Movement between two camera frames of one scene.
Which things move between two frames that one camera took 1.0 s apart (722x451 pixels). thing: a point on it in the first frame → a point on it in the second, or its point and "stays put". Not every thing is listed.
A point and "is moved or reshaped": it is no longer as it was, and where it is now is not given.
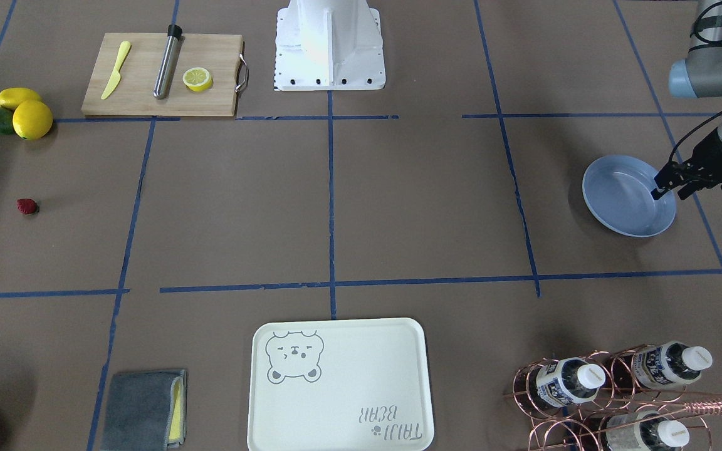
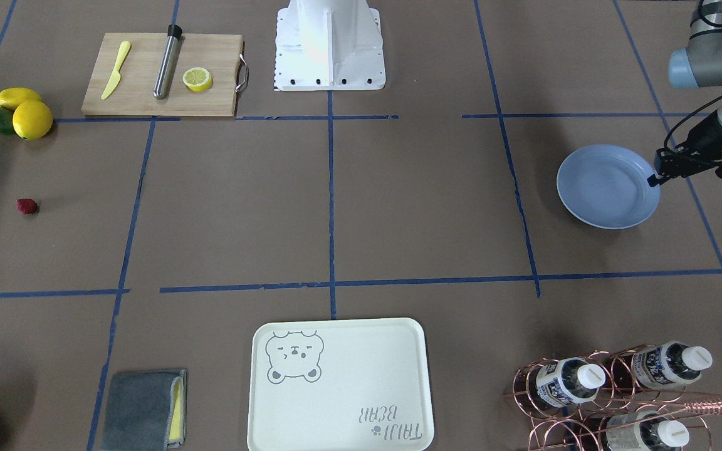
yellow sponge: (176, 411) stays put
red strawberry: (27, 206) stays put
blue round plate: (617, 193) is moved or reshaped
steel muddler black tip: (162, 82) stays put
